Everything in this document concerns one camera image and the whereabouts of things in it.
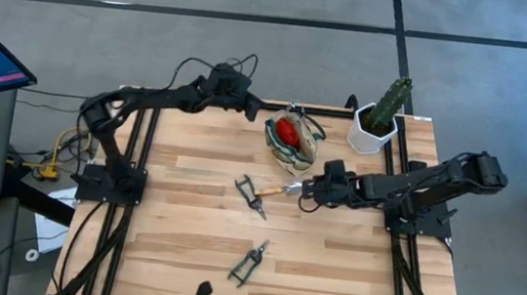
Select white paper sheet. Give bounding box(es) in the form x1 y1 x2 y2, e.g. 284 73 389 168
29 184 80 258

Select yellow cable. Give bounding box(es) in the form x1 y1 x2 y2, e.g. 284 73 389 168
31 122 94 186

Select black curved bracket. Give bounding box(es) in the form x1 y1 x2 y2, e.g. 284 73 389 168
343 93 361 113

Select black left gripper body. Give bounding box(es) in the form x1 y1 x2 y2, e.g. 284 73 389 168
191 76 258 114

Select green-handled pruning shears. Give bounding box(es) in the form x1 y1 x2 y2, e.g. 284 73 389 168
226 235 271 292
229 172 273 222

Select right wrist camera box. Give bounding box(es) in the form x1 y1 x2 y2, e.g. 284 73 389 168
321 157 350 181

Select cream canvas bag green trim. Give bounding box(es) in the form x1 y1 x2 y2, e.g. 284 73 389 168
259 99 331 180

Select wooden-handled metal trowel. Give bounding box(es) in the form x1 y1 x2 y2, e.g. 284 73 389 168
254 176 305 202

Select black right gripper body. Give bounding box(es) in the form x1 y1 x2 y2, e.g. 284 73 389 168
308 169 365 212

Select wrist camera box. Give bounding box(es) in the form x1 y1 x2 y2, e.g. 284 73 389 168
321 157 350 181
208 61 255 96

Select white plant pot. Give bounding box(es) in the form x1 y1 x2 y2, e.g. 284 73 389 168
345 100 402 159

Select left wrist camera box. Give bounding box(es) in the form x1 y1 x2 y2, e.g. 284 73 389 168
208 61 255 96

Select green cactus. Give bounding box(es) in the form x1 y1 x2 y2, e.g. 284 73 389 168
366 72 415 137

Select white tape roll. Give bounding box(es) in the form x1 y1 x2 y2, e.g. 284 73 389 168
23 247 41 265

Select red and black gardening glove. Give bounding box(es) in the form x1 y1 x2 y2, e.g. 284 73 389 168
272 116 304 148

